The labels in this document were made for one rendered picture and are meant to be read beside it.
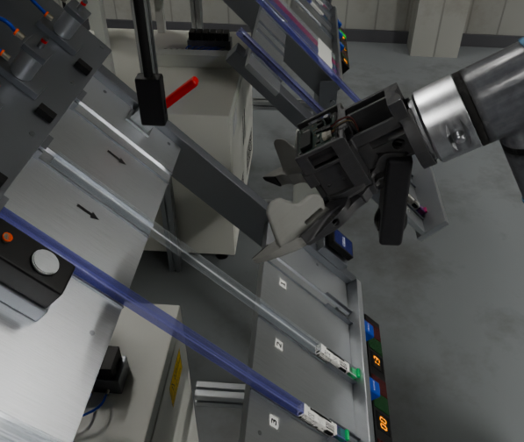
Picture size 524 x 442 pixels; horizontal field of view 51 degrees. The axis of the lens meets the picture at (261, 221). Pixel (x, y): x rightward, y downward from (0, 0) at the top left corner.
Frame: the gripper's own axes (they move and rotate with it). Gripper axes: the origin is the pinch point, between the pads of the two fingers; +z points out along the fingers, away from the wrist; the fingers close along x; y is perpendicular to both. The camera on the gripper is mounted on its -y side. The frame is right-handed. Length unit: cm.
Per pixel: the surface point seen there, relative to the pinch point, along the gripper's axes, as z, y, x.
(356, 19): 13, -94, -326
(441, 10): -36, -107, -301
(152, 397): 35.5, -23.2, -0.8
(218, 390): 47, -53, -23
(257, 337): 8.3, -12.9, 4.3
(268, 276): 8.1, -13.7, -7.1
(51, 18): 10.6, 28.5, -10.8
